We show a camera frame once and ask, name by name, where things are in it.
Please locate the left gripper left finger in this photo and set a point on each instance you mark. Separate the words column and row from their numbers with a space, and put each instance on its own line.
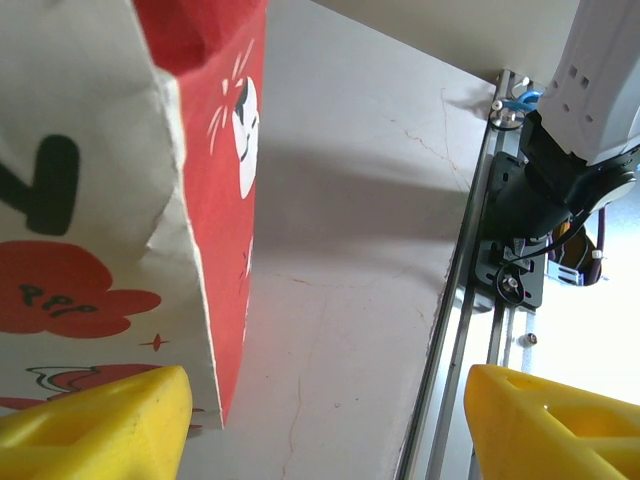
column 100, row 430

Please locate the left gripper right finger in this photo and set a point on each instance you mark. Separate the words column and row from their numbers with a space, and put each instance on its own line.
column 540, row 430

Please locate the red white paper gift bag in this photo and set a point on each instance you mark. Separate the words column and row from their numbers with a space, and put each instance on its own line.
column 100, row 175

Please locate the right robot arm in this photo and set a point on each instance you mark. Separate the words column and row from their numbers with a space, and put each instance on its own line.
column 590, row 75

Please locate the silver metal knob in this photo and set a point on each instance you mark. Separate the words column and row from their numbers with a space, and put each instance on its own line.
column 507, row 117

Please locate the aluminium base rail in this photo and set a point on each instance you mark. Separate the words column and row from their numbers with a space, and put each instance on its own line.
column 450, row 350

